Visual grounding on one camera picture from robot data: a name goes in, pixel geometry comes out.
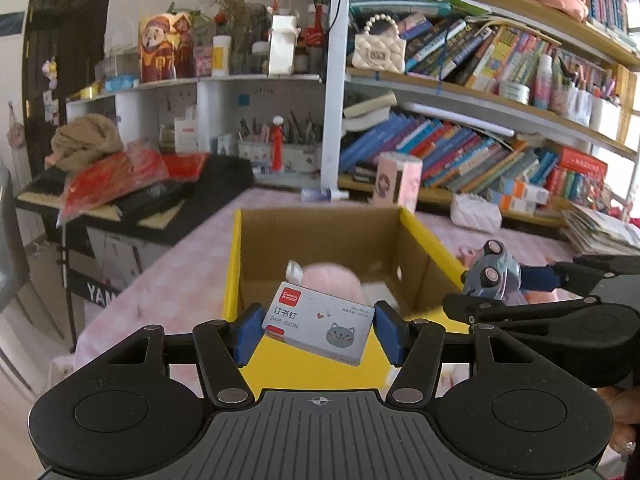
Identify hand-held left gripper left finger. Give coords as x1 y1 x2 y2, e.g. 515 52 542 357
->
102 302 266 406

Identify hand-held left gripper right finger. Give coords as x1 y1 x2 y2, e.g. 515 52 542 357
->
374 300 538 406

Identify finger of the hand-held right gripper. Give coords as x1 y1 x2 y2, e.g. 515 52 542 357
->
517 254 640 293
442 292 603 336

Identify grey toy car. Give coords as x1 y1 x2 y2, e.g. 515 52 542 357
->
459 240 523 306

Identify white staple box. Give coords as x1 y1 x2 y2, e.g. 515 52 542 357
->
261 280 376 367

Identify yellow cardboard box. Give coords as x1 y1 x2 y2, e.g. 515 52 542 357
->
222 206 473 401

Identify pink plush toy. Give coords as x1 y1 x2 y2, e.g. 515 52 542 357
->
300 261 401 311

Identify person's right hand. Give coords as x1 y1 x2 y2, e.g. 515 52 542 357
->
597 387 640 461

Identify stack of papers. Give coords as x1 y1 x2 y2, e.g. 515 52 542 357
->
560 202 640 257

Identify small orange white boxes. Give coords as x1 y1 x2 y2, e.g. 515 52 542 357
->
487 177 551 216

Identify white quilted pouch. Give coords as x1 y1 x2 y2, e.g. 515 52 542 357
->
450 192 503 233

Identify pink box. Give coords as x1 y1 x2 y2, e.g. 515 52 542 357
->
372 152 423 213

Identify small clear bottle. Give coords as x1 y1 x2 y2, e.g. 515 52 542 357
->
300 186 350 202

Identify row of blue red books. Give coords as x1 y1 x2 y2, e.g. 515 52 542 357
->
340 110 556 196

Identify black electronic keyboard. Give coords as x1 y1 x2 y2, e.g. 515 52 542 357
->
15 152 256 246

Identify black keyboard stand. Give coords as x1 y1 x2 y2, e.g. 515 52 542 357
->
57 220 126 311

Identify red envelope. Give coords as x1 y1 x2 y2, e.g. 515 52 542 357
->
162 152 211 181

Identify white pen cups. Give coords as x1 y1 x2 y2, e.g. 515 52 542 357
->
550 55 623 141

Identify white pen holder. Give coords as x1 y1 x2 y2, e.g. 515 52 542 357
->
237 112 323 173

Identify white round jar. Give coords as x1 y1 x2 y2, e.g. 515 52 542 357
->
498 80 531 106

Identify pastel bottle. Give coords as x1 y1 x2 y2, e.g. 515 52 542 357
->
532 54 555 110

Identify red plastic bag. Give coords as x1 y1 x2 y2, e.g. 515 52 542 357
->
56 149 171 226

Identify white box red label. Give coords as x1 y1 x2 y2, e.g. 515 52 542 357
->
174 106 200 153

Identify row of leaning books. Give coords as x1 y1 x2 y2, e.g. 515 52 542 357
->
402 15 551 96

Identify wooden bookshelf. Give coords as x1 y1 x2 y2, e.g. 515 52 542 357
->
337 0 640 228

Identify white shelf unit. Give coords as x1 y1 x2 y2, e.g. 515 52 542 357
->
66 74 323 157

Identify grey chair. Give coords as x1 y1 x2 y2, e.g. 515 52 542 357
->
0 165 68 396

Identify beige cloth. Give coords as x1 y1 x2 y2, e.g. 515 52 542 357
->
50 114 125 172

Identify white pole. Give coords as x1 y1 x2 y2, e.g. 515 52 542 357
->
320 0 357 191

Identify white quilted handbag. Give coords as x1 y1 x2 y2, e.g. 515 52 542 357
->
351 14 407 75

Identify white bottle yellow label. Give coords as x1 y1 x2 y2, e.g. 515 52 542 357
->
212 34 232 77

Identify white carton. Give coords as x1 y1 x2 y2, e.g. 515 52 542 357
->
269 10 301 77

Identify printed figure canister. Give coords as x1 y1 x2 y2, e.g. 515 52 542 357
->
137 10 197 83

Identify pink hanging bag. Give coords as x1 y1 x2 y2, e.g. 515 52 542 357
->
6 102 26 150

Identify red bottle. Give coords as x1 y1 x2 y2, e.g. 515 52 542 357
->
306 2 327 47

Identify black door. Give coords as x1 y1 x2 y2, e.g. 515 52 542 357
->
22 0 116 126

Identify green wall sign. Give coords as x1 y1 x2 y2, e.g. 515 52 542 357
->
0 12 25 37

